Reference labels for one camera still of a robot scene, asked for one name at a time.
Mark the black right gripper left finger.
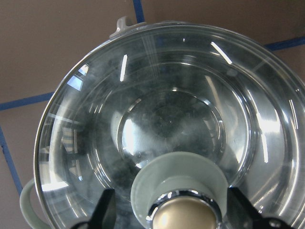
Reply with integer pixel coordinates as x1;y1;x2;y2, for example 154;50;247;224
72;188;117;229

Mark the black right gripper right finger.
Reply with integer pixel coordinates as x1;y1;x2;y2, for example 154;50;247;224
226;187;295;229

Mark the glass pot lid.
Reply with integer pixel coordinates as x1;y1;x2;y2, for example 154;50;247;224
34;22;305;229

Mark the pale green electric pot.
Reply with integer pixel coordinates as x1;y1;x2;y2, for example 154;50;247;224
19;15;305;229

